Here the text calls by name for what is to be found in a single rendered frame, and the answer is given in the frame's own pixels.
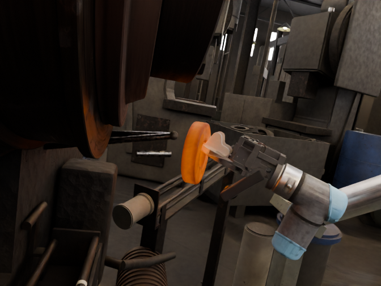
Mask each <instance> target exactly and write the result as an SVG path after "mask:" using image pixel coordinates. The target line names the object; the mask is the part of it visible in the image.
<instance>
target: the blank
mask: <svg viewBox="0 0 381 286"><path fill-rule="evenodd" d="M210 137H211V131H210V125H209V124H208V123H203V122H199V121H195V122H194V123H193V124H192V125H191V127H190V129H189V131H188V133H187V136H186V139H185V143H184V147H183V153H182V158H181V176H182V179H183V181H184V182H187V183H192V184H199V182H200V181H201V179H202V177H203V175H204V172H205V169H206V165H207V162H208V155H206V154H205V153H204V152H202V151H201V148H202V144H203V143H204V142H205V143H206V142H207V140H208V139H209V138H210Z"/></svg>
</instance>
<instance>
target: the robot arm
mask: <svg viewBox="0 0 381 286"><path fill-rule="evenodd" d="M201 151H202V152H204V153H205V154H206V155H208V156H209V157H210V158H212V159H213V160H215V161H216V162H218V163H220V164H222V165H224V166H225V167H228V168H229V169H230V170H231V171H233V172H235V173H237V174H240V175H242V176H245V177H244V178H242V179H241V180H239V181H237V182H236V183H234V184H229V185H227V186H226V187H225V188H224V189H223V191H222V192H221V197H222V199H223V200H224V201H228V200H232V199H234V198H236V197H237V195H238V194H240V193H242V192H243V191H245V190H247V189H249V188H250V187H252V186H254V185H256V184H258V183H259V182H261V181H262V180H264V179H265V178H267V179H268V181H267V183H266V185H265V188H267V189H269V190H271V189H272V192H273V193H275V194H277V195H279V196H281V197H282V198H284V199H286V200H288V201H290V202H292V204H291V205H290V206H289V208H288V210H287V213H286V214H285V216H284V218H283V220H282V222H281V224H280V225H279V227H278V229H277V231H275V234H274V236H273V238H272V245H273V247H274V248H275V250H276V251H277V252H278V253H280V254H281V255H283V256H284V257H285V258H288V259H291V260H298V259H299V258H300V257H301V256H302V254H303V253H304V252H305V251H306V248H307V247H308V245H309V244H310V242H311V241H312V239H313V237H314V236H315V234H316V232H317V231H318V229H319V228H320V227H321V226H324V225H328V224H332V223H335V222H338V221H342V220H346V219H348V218H352V217H355V216H359V215H363V214H365V213H369V212H373V211H376V210H379V209H381V175H378V176H375V177H373V178H370V179H366V180H364V181H361V182H358V183H355V184H352V185H349V186H346V187H343V188H340V189H337V188H335V187H333V186H331V185H330V184H329V183H328V184H327V183H325V182H323V181H321V180H319V179H317V178H315V177H313V176H311V175H309V174H307V173H305V172H303V171H302V170H300V169H298V168H296V167H294V166H292V165H290V164H288V163H286V164H285V165H284V161H285V159H286V155H284V154H282V153H280V152H277V151H275V150H273V149H271V148H269V147H267V146H265V145H264V144H263V143H261V142H259V140H255V139H254V138H251V137H249V136H247V135H244V136H241V137H240V138H239V140H238V143H236V144H235V146H234V148H233V149H232V147H231V146H230V145H227V144H226V143H225V134H224V133H223V132H215V133H214V134H213V135H212V136H211V137H210V138H209V139H208V140H207V142H206V143H205V142H204V143H203V144H202V148H201ZM232 151H233V152H232ZM231 153H232V154H231ZM267 168H270V169H271V170H270V171H268V170H266V169H267Z"/></svg>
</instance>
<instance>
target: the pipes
mask: <svg viewBox="0 0 381 286"><path fill-rule="evenodd" d="M278 1H279V0H274V3H273V8H272V14H271V17H270V22H269V28H268V33H267V37H266V42H265V47H264V53H263V58H262V62H261V67H260V72H259V77H258V81H257V86H256V92H255V97H259V94H260V89H261V84H262V80H263V75H264V70H265V64H266V59H267V56H268V50H269V45H270V40H271V37H272V31H273V26H274V21H275V17H276V12H277V6H278Z"/></svg>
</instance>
